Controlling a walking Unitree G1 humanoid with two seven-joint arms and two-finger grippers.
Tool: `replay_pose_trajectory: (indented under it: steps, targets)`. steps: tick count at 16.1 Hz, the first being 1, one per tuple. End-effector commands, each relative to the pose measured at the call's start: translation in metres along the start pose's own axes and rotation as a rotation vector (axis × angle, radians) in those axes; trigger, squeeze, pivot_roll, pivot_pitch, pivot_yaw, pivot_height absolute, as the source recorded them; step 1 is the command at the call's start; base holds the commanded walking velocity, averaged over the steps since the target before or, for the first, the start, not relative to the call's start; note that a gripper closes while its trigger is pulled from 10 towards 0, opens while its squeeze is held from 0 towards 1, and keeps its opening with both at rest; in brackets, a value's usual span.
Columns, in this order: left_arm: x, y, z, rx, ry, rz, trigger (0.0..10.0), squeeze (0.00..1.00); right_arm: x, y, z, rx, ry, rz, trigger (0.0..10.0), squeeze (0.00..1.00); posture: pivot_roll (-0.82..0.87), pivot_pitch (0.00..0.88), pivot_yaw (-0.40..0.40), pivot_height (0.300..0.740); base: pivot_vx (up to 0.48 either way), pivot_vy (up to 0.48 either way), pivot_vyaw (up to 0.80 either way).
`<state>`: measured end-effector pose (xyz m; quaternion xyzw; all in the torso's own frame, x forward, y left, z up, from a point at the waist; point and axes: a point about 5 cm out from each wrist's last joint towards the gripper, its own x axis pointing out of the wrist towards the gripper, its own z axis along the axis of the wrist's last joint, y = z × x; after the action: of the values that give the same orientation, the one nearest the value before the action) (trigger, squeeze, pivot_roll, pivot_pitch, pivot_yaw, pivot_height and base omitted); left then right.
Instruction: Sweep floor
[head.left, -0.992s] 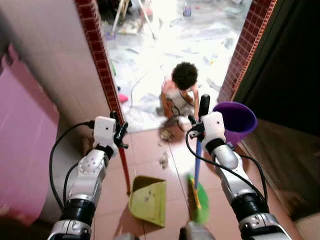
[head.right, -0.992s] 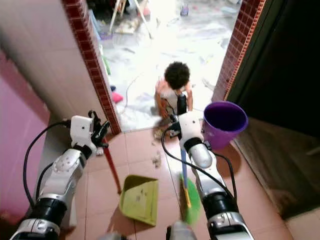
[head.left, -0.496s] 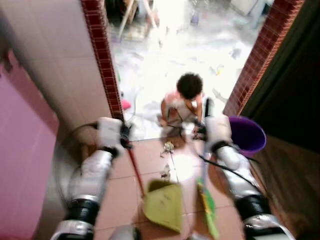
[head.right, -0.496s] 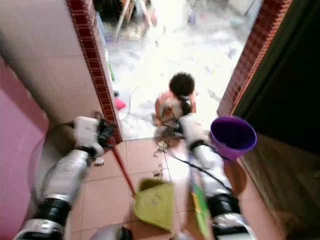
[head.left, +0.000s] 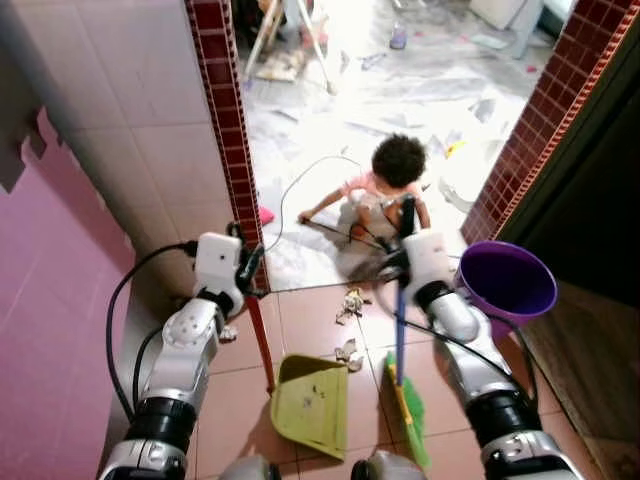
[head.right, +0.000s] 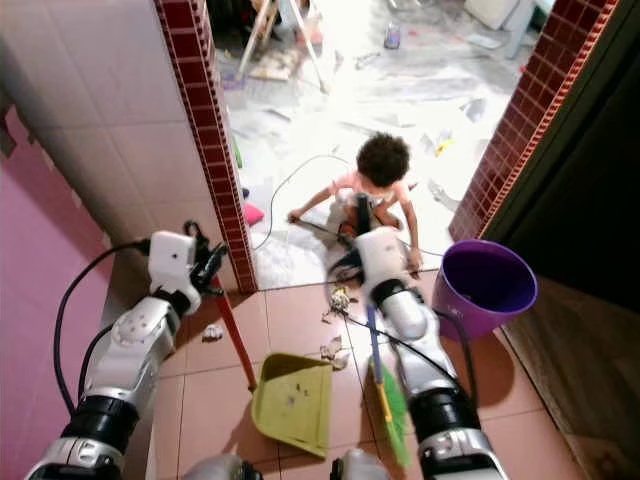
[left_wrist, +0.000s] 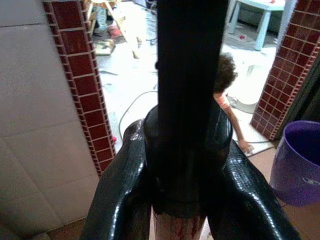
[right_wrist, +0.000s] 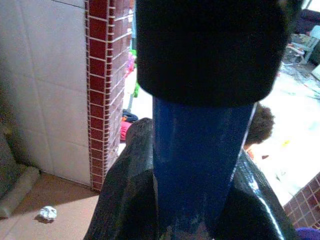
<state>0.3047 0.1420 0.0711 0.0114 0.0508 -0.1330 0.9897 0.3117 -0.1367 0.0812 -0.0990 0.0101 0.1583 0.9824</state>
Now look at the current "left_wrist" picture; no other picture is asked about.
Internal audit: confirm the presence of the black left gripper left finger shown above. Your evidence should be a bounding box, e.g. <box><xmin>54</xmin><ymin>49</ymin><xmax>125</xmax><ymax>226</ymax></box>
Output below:
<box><xmin>81</xmin><ymin>118</ymin><xmax>147</xmax><ymax>240</ymax></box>

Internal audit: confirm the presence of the person's hand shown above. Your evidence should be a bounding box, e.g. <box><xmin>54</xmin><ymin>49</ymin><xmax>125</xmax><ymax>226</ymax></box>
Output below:
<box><xmin>238</xmin><ymin>141</ymin><xmax>255</xmax><ymax>155</ymax></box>

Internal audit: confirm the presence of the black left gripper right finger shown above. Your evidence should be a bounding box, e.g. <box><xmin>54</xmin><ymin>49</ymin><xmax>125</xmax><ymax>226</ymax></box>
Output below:
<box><xmin>208</xmin><ymin>106</ymin><xmax>302</xmax><ymax>240</ymax></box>

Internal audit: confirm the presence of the wooden folding frame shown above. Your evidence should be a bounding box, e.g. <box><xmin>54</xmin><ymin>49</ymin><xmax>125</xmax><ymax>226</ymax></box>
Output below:
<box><xmin>86</xmin><ymin>0</ymin><xmax>143</xmax><ymax>60</ymax></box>

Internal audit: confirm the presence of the black broom handle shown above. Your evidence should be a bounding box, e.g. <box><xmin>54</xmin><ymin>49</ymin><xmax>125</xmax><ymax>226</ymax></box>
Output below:
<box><xmin>143</xmin><ymin>0</ymin><xmax>235</xmax><ymax>240</ymax></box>

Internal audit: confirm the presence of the red cloth item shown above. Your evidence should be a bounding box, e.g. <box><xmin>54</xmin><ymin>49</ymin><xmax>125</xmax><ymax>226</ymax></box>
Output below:
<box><xmin>107</xmin><ymin>24</ymin><xmax>124</xmax><ymax>39</ymax></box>

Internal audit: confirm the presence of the person's curly-haired head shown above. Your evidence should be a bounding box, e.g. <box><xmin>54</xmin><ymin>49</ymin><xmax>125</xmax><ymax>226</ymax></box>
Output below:
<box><xmin>213</xmin><ymin>52</ymin><xmax>239</xmax><ymax>94</ymax></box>

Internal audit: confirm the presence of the red brick tiled pillar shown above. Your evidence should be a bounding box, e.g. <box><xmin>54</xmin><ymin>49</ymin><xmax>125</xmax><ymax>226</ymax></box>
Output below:
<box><xmin>41</xmin><ymin>0</ymin><xmax>117</xmax><ymax>178</ymax></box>
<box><xmin>249</xmin><ymin>0</ymin><xmax>320</xmax><ymax>141</ymax></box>

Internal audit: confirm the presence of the white plastic table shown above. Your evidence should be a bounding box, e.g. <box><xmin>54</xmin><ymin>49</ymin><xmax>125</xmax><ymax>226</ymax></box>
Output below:
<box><xmin>226</xmin><ymin>0</ymin><xmax>286</xmax><ymax>52</ymax></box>

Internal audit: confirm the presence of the white floor cable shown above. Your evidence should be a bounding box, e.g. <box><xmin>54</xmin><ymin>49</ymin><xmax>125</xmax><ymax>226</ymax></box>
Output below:
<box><xmin>118</xmin><ymin>90</ymin><xmax>159</xmax><ymax>142</ymax></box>

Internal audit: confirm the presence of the purple plastic bucket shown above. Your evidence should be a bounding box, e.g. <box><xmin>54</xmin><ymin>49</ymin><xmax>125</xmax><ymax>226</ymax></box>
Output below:
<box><xmin>269</xmin><ymin>119</ymin><xmax>320</xmax><ymax>208</ymax></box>

